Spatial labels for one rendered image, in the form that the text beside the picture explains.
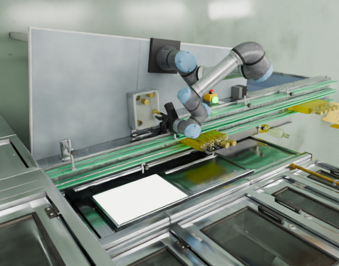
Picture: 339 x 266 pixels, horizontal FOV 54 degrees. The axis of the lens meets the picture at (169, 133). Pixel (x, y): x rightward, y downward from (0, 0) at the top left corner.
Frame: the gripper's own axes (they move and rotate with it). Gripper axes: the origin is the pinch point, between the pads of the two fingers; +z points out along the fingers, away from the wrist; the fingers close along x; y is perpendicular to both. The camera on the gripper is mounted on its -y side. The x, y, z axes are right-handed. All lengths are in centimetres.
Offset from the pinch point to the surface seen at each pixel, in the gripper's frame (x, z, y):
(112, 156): -32.2, -1.2, 17.5
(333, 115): 340, 77, 96
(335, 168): 84, -65, 39
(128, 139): -14.6, 12.0, 15.8
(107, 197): -43, -13, 34
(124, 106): -12.6, 17.2, -3.0
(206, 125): 36.0, -1.8, 16.2
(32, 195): -83, -50, -1
